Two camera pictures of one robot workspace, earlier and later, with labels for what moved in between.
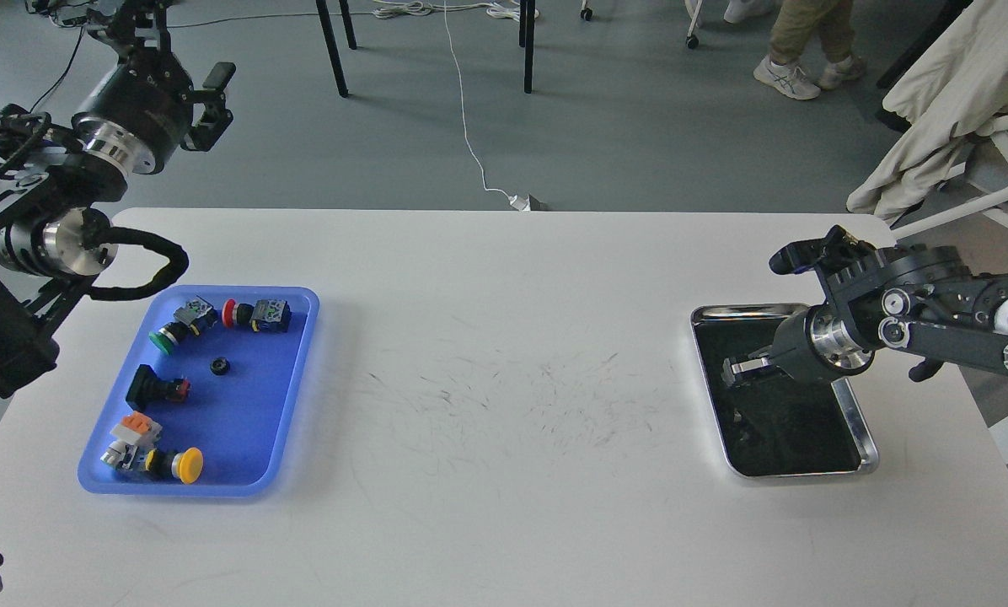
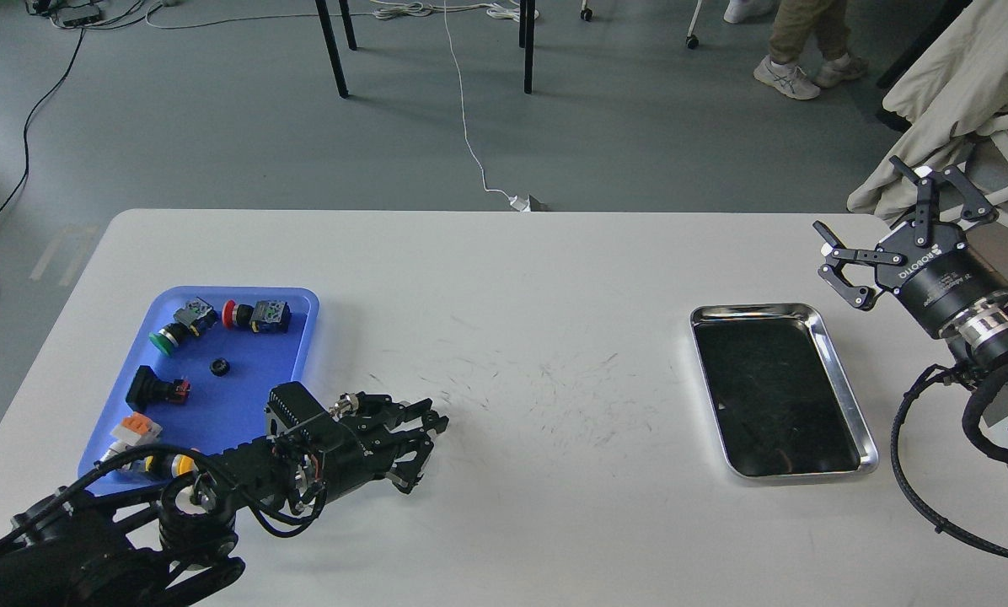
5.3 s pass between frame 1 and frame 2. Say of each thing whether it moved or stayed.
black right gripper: moved
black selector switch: stayed
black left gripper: moved
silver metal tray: stayed
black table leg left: stayed
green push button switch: stayed
